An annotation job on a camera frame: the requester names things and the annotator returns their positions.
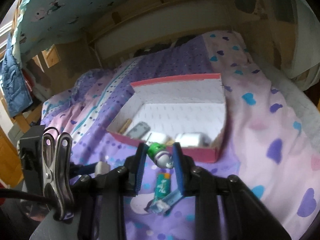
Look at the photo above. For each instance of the wooden bed frame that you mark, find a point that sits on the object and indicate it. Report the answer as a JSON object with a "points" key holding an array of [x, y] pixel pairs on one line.
{"points": [[162, 7]]}

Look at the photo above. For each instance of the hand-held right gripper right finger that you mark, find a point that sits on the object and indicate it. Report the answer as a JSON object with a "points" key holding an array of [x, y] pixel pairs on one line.
{"points": [[178, 170]]}

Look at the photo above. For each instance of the small white cap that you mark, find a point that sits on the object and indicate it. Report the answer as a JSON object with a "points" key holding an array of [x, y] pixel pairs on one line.
{"points": [[101, 167]]}

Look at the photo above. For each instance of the purple dotted blanket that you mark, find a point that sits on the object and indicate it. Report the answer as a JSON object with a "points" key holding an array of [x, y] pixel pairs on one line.
{"points": [[250, 130]]}

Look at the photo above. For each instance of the printed light blue bunk sheet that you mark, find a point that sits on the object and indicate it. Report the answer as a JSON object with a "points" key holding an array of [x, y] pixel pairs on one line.
{"points": [[62, 7]]}

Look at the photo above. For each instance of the green and white toy figure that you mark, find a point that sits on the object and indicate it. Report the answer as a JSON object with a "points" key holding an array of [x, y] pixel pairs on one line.
{"points": [[160, 156]]}

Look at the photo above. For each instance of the green tube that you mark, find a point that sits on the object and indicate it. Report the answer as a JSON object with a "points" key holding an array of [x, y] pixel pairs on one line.
{"points": [[162, 185]]}

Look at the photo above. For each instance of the red cloth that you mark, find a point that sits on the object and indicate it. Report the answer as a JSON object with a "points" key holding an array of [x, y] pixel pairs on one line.
{"points": [[28, 80]]}

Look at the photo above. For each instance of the white headboard panel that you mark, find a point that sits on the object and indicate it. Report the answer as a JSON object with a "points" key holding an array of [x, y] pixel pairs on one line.
{"points": [[150, 40]]}

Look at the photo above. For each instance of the grey plastic plate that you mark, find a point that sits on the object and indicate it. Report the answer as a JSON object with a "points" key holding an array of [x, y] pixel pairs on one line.
{"points": [[137, 130]]}

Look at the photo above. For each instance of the white bedding bundle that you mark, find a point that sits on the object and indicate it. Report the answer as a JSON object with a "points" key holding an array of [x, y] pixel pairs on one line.
{"points": [[305, 42]]}

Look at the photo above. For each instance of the white earbuds case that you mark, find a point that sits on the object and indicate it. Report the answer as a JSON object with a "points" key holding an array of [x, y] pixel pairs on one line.
{"points": [[190, 140]]}

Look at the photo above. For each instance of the dark clothes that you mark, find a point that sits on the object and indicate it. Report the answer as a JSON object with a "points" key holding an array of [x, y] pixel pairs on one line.
{"points": [[160, 47]]}

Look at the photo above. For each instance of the pink rimmed cardboard box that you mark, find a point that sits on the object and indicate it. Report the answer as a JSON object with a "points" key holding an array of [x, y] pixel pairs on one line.
{"points": [[180, 105]]}

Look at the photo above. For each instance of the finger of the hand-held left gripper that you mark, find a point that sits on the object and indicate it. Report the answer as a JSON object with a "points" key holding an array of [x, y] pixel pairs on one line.
{"points": [[83, 169]]}

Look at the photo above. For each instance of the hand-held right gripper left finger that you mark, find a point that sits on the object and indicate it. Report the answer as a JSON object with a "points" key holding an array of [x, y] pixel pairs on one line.
{"points": [[141, 170]]}

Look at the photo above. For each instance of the wooden cabinet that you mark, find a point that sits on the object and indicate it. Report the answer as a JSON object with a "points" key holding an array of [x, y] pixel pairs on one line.
{"points": [[51, 55]]}

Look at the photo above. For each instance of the white charger plug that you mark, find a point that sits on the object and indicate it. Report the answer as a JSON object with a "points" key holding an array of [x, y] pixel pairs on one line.
{"points": [[157, 137]]}

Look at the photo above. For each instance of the small wooden piece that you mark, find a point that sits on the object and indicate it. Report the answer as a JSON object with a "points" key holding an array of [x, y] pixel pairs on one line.
{"points": [[125, 127]]}

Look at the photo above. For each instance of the metal spring clip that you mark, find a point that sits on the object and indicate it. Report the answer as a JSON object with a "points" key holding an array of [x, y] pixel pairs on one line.
{"points": [[55, 175]]}

